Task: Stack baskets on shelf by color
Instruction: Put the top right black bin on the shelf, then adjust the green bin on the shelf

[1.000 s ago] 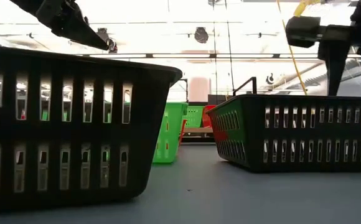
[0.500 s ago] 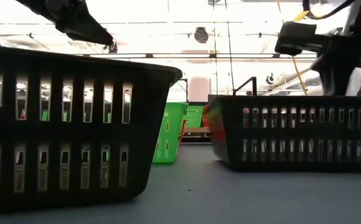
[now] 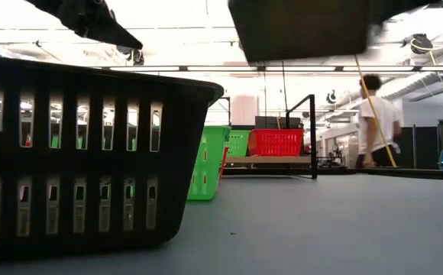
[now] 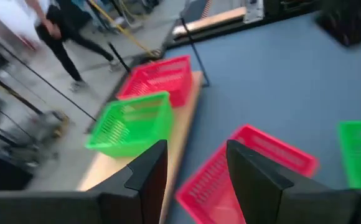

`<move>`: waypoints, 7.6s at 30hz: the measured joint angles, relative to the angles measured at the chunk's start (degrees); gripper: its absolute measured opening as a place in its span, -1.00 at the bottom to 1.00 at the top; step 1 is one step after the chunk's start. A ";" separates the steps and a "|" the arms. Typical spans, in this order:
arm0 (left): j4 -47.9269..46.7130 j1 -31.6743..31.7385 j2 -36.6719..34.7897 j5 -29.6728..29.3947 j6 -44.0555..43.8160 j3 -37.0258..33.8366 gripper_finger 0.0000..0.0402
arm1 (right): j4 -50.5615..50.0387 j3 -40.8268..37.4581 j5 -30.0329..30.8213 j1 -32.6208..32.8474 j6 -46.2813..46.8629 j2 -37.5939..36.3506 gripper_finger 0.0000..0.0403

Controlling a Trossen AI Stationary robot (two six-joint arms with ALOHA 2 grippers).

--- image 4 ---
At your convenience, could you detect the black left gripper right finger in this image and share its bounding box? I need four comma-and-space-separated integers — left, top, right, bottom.
226, 139, 361, 224

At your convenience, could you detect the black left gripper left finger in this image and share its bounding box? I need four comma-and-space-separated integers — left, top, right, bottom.
0, 139, 169, 224

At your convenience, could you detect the red plastic basket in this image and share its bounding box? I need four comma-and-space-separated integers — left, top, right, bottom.
116, 55, 193, 108
174, 123, 321, 224

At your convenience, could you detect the black plastic basket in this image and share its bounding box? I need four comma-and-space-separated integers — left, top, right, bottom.
314, 0, 361, 48

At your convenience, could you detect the dark equipment cart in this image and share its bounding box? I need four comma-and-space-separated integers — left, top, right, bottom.
0, 83, 72, 191

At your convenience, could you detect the person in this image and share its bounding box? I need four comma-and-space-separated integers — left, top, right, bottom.
23, 0, 124, 94

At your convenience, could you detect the wooden side panel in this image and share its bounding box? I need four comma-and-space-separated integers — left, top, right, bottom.
172, 6, 247, 39

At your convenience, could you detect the wooden shelf with black frame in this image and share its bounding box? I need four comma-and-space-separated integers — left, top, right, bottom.
76, 17, 212, 192

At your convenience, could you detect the yellow hanging cable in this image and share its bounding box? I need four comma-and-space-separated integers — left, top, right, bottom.
87, 0, 164, 59

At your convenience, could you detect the black aluminium table frame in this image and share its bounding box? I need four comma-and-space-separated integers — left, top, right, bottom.
164, 9, 323, 50

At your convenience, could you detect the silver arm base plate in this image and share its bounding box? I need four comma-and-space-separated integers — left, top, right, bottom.
243, 0, 265, 25

